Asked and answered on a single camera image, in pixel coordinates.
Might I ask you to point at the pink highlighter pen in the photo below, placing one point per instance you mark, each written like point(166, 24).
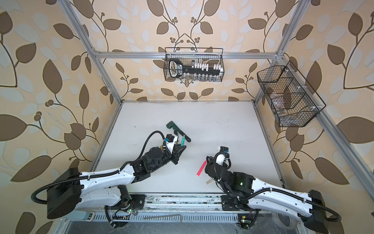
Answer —
point(201, 168)

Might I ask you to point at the green pipe wrench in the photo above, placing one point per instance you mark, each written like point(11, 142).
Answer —
point(172, 125)

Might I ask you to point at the black wire basket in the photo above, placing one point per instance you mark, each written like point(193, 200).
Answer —
point(209, 55)
point(291, 97)

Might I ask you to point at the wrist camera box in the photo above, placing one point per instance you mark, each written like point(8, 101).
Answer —
point(170, 141)
point(223, 158)

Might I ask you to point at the green highlighter pen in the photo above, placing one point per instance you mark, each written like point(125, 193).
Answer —
point(183, 141)

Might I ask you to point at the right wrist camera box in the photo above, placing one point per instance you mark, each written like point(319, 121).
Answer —
point(223, 158)

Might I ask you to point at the black wire basket centre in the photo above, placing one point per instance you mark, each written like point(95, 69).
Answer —
point(209, 55)

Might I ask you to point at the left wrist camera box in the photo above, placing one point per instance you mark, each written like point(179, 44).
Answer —
point(170, 141)

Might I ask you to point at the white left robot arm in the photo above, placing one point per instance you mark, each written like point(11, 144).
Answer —
point(75, 190)

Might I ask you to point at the black socket set holder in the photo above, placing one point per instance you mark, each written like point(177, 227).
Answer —
point(176, 68)

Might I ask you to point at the aluminium frame rail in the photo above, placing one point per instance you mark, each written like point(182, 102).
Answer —
point(309, 66)

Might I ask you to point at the black wire basket right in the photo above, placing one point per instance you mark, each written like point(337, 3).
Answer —
point(291, 97)

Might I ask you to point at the clear tape roll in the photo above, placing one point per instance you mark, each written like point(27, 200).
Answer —
point(284, 222)

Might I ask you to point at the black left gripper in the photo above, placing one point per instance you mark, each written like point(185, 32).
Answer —
point(175, 154)

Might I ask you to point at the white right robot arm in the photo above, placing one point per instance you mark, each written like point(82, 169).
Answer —
point(249, 192)

